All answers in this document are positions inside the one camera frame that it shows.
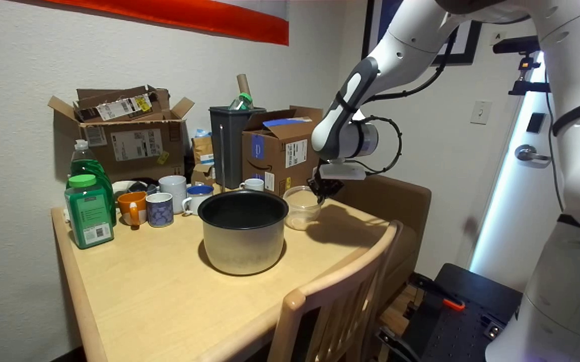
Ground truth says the cardboard tube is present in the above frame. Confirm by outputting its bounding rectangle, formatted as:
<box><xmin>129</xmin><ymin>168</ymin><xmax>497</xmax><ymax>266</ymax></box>
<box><xmin>235</xmin><ymin>74</ymin><xmax>253</xmax><ymax>94</ymax></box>

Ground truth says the white mug blue rim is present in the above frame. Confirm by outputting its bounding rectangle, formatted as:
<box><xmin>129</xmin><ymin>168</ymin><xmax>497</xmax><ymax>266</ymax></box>
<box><xmin>181</xmin><ymin>184</ymin><xmax>213</xmax><ymax>215</ymax></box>

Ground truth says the wall light switch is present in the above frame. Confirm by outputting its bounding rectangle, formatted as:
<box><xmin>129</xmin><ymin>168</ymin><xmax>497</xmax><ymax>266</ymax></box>
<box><xmin>472</xmin><ymin>100</ymin><xmax>491</xmax><ymax>125</ymax></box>

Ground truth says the white door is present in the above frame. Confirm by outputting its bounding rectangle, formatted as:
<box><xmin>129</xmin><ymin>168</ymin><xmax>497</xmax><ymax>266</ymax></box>
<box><xmin>469</xmin><ymin>86</ymin><xmax>568</xmax><ymax>278</ymax></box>

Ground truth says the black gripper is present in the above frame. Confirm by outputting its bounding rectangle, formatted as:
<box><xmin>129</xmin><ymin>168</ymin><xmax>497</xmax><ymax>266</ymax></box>
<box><xmin>309</xmin><ymin>174</ymin><xmax>342</xmax><ymax>204</ymax></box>

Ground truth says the red wall banner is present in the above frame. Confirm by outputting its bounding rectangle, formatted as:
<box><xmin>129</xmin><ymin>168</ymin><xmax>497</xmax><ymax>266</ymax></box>
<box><xmin>18</xmin><ymin>0</ymin><xmax>290</xmax><ymax>46</ymax></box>

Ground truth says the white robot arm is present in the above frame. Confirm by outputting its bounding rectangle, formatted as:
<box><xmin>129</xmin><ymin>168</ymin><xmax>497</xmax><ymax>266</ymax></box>
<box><xmin>313</xmin><ymin>0</ymin><xmax>580</xmax><ymax>362</ymax></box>

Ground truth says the orange handled clamp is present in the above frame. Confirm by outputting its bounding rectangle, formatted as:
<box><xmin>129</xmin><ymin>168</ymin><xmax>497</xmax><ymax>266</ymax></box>
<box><xmin>409</xmin><ymin>271</ymin><xmax>467</xmax><ymax>314</ymax></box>

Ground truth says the orange mug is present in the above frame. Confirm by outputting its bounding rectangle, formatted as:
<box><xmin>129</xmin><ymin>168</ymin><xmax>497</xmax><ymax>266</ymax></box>
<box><xmin>117</xmin><ymin>191</ymin><xmax>148</xmax><ymax>229</ymax></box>

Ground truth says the tall white mug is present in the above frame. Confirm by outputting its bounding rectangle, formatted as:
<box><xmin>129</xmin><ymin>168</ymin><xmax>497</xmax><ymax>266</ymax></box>
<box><xmin>160</xmin><ymin>174</ymin><xmax>188</xmax><ymax>214</ymax></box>

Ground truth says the amazon cardboard box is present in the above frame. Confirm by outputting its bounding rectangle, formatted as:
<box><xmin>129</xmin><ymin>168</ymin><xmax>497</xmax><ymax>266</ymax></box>
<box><xmin>242</xmin><ymin>107</ymin><xmax>323</xmax><ymax>195</ymax></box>

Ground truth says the green plastic bottle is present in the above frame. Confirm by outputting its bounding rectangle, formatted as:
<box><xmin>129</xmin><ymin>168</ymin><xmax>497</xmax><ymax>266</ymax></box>
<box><xmin>71</xmin><ymin>139</ymin><xmax>117</xmax><ymax>223</ymax></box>

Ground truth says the wooden chair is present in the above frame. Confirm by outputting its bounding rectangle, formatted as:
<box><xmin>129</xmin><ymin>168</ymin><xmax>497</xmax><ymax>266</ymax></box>
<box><xmin>269</xmin><ymin>222</ymin><xmax>404</xmax><ymax>362</ymax></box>

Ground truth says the small white cup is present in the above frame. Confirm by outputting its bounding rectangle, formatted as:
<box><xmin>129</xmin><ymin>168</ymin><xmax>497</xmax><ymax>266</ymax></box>
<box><xmin>241</xmin><ymin>176</ymin><xmax>267</xmax><ymax>191</ymax></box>

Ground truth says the green rectangular container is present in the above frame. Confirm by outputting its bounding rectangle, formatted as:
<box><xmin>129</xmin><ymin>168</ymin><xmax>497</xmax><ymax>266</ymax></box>
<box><xmin>64</xmin><ymin>173</ymin><xmax>114</xmax><ymax>250</ymax></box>

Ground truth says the open cardboard box stack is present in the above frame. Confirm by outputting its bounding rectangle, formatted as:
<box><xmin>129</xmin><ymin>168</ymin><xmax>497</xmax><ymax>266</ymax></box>
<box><xmin>48</xmin><ymin>84</ymin><xmax>194</xmax><ymax>181</ymax></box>

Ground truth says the blue patterned mug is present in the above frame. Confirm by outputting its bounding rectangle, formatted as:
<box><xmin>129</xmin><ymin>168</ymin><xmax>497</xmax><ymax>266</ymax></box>
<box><xmin>145</xmin><ymin>193</ymin><xmax>173</xmax><ymax>227</ymax></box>

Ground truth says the clear glass bowl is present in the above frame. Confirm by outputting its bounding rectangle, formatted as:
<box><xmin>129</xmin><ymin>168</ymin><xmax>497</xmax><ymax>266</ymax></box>
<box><xmin>285</xmin><ymin>184</ymin><xmax>321</xmax><ymax>229</ymax></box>

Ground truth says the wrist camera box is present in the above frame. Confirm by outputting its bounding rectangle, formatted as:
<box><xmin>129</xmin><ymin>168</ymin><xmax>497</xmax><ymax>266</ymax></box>
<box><xmin>319</xmin><ymin>163</ymin><xmax>366</xmax><ymax>181</ymax></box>

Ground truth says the dark grey trash bin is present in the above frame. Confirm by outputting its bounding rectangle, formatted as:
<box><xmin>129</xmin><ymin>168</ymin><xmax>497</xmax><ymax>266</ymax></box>
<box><xmin>210</xmin><ymin>107</ymin><xmax>261</xmax><ymax>189</ymax></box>

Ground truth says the metal cooking pot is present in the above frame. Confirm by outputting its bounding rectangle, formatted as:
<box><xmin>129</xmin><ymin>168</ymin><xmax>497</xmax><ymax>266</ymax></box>
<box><xmin>197</xmin><ymin>191</ymin><xmax>288</xmax><ymax>276</ymax></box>

